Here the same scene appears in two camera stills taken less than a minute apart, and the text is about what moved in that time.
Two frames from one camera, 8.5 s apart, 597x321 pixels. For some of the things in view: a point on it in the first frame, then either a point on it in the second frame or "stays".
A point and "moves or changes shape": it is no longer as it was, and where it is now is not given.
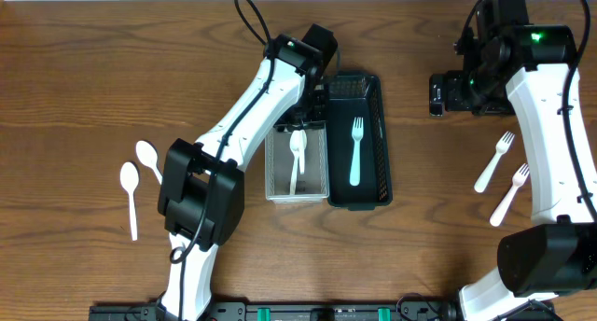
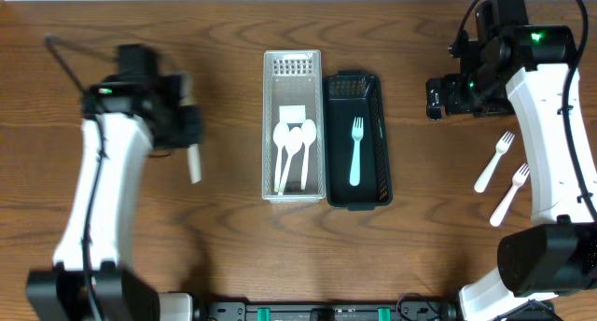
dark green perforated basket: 359,156 stays
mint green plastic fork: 357,134 stays
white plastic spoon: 147,155 → 279,136
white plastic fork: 518,179 stays
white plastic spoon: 295,144 moves or changes shape
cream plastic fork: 502,146 stays
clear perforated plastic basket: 312,185 stays
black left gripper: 298,125 → 187,126
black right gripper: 438,94 stays
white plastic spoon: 301,149 moves or changes shape
